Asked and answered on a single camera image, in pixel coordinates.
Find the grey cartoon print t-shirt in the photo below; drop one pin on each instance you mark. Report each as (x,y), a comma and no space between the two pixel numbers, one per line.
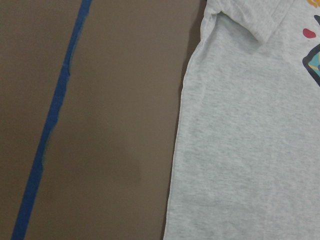
(246,162)

